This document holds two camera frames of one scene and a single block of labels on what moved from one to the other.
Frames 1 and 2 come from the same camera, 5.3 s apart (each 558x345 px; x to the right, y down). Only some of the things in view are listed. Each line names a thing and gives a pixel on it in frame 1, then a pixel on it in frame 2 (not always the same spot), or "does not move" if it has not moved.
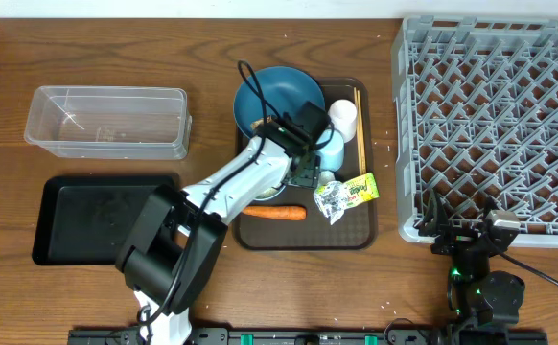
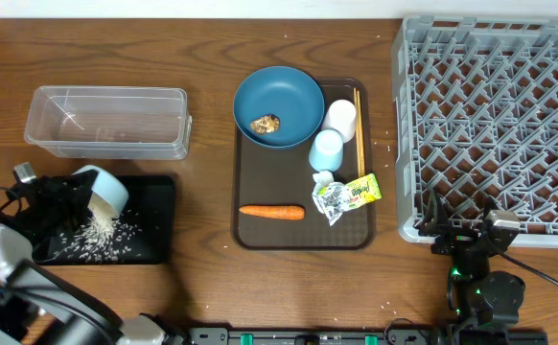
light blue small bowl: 269,193 → 108,195
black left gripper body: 310,175 → 52,214
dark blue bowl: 273,92 does not move
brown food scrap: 260,122 does not move
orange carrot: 278,212 does not move
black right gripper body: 454,240 does not move
